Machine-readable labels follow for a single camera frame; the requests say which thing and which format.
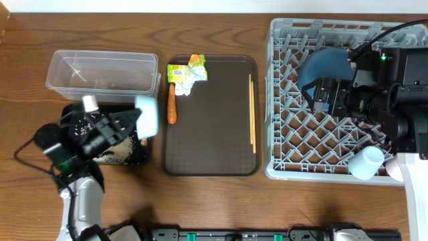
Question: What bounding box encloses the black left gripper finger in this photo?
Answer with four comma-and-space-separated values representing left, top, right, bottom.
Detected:
114, 123, 136, 143
108, 108, 142, 126

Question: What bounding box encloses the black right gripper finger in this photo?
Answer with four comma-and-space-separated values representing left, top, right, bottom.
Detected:
302, 78, 323, 91
301, 88, 316, 112

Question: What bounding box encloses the light blue bowl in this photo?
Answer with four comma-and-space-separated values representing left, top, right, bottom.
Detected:
134, 96, 159, 140

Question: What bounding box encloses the dark blue plate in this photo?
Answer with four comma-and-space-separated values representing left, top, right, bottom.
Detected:
298, 48, 354, 97

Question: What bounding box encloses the orange carrot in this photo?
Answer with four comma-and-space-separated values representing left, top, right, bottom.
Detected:
167, 84, 177, 125

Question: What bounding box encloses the wooden chopstick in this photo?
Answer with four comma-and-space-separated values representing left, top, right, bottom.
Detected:
248, 74, 253, 145
250, 81, 257, 154

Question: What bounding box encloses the light blue cup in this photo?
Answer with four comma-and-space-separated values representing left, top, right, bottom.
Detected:
348, 146, 385, 180

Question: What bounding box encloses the yellow green snack wrapper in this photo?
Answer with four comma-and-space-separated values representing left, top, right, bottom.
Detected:
167, 54, 208, 96

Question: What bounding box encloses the pink cup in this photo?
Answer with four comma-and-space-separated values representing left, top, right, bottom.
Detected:
385, 155, 404, 182

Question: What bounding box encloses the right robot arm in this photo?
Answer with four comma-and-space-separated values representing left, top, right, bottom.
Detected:
298, 47, 427, 240

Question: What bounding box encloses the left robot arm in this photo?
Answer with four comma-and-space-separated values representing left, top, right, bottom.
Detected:
33, 108, 142, 240

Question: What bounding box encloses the grey plastic dishwasher rack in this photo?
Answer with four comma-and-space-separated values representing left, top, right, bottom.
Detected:
264, 18, 427, 184

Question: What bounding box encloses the white rice pile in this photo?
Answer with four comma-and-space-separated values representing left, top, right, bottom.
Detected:
72, 112, 136, 165

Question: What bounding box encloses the black tray bin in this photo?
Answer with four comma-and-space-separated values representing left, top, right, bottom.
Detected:
53, 104, 153, 166

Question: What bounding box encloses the clear plastic bin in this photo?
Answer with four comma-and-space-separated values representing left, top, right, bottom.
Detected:
45, 50, 161, 103

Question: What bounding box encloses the brown serving tray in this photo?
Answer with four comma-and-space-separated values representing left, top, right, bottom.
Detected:
162, 56, 261, 177

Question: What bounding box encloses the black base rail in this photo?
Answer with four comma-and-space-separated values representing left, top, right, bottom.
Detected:
145, 223, 402, 241

